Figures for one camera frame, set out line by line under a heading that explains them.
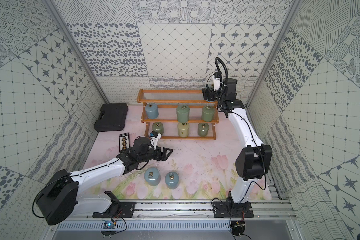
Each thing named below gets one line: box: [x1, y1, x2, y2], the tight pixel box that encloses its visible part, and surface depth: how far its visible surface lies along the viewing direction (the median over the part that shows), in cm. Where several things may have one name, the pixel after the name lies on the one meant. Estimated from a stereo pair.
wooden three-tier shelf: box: [137, 88, 219, 140], surface depth 97 cm
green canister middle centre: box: [176, 105, 190, 123], surface depth 89 cm
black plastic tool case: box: [94, 103, 129, 132], surface depth 109 cm
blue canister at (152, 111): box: [145, 103, 159, 120], surface depth 90 cm
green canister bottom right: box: [197, 122, 209, 137], surface depth 99 cm
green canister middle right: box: [201, 105, 216, 122], surface depth 90 cm
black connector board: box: [118, 132, 130, 154], surface depth 100 cm
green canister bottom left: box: [152, 122, 164, 135], surface depth 98 cm
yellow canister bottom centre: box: [177, 122, 190, 138], surface depth 98 cm
